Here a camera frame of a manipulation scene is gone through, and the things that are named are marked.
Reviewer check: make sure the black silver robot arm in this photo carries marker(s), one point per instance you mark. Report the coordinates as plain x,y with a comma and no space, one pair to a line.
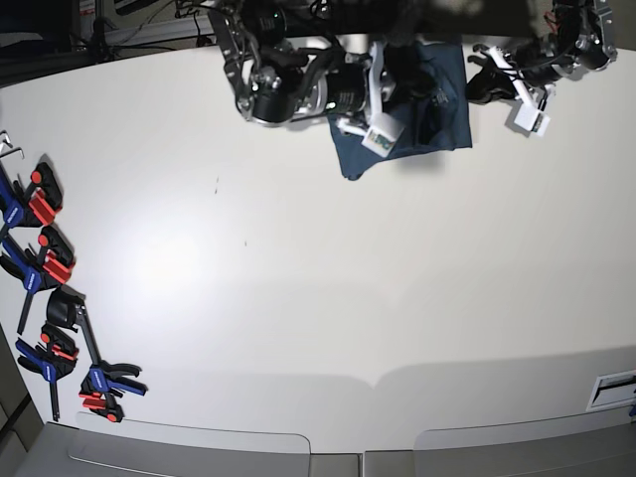
276,51
581,36

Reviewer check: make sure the white label plate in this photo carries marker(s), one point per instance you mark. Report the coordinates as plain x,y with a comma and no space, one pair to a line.
614,390

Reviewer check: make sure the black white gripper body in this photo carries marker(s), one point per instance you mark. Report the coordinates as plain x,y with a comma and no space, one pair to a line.
530,65
355,92

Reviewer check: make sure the dark blue T-shirt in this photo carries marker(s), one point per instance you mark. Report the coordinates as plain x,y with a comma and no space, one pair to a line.
445,62

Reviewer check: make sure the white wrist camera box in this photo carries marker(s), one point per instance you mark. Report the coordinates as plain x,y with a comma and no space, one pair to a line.
382,134
528,120

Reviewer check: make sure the metal hex key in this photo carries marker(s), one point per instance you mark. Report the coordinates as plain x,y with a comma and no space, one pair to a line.
8,148

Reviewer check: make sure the blue red bar clamp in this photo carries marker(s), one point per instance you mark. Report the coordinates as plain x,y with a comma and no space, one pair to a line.
104,383
49,268
34,206
54,358

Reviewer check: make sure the black hanging camera mount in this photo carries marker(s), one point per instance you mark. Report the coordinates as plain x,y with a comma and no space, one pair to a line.
404,21

